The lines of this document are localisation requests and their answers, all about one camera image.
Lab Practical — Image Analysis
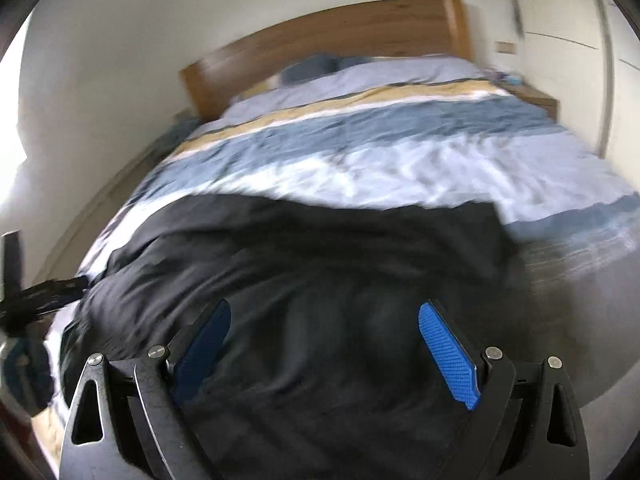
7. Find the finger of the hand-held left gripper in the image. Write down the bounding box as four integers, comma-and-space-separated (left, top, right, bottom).
20, 277, 89, 319

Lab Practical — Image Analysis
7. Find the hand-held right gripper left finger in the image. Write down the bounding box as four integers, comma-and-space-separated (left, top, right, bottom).
59, 299, 233, 480

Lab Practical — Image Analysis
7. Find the blue pillow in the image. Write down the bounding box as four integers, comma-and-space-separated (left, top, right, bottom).
280, 53, 375, 84

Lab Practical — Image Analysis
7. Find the white wardrobe with drawers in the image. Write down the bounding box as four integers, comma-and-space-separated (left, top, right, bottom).
507, 0, 616, 158

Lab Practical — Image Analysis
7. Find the black puffer jacket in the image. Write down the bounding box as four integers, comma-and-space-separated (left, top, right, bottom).
57, 194, 523, 480

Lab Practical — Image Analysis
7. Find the teal cloth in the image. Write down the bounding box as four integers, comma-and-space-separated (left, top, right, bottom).
157, 114, 200, 148

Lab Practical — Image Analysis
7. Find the wooden headboard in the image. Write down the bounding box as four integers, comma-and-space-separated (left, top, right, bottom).
179, 0, 476, 122

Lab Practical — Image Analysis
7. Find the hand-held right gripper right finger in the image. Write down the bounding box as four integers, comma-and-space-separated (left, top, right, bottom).
418, 300, 592, 480

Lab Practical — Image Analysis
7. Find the white wardrobe sliding door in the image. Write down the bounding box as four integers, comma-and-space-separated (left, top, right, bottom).
600, 0, 640, 171

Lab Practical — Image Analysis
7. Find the wooden nightstand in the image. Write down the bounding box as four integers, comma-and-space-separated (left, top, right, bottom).
502, 83, 559, 121

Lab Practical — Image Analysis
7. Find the striped duvet bed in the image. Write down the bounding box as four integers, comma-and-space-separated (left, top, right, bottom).
45, 55, 640, 461

